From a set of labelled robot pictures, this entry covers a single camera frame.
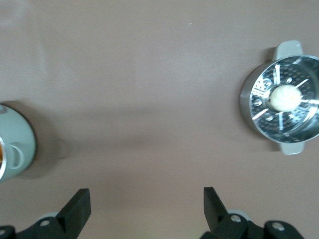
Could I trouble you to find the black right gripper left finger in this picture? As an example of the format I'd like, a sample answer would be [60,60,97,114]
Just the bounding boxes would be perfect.
[0,188,91,239]

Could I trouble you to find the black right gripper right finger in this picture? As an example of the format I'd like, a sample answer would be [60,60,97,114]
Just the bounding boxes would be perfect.
[200,186,306,239]

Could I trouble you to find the pale green cooking pot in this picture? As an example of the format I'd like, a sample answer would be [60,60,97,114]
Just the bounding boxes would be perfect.
[0,104,38,184]

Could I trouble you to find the stainless steel steamer pot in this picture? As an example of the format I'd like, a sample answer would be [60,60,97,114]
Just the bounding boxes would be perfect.
[240,39,319,156]

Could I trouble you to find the white steamed bun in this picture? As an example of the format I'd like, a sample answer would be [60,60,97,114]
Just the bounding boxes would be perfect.
[269,84,302,112]

